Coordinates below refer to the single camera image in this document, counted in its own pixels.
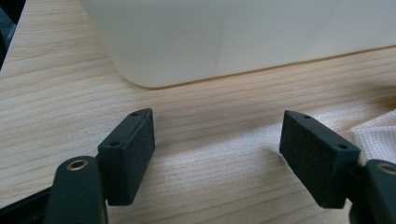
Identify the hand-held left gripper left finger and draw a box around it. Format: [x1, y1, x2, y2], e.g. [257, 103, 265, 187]
[97, 107, 156, 207]

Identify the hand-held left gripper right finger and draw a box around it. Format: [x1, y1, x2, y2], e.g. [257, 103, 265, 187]
[278, 109, 362, 209]

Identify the white waffle cloth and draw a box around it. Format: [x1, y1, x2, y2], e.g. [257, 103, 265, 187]
[349, 109, 396, 166]

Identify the white divided storage box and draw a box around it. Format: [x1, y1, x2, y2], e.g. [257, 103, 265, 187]
[79, 0, 396, 90]

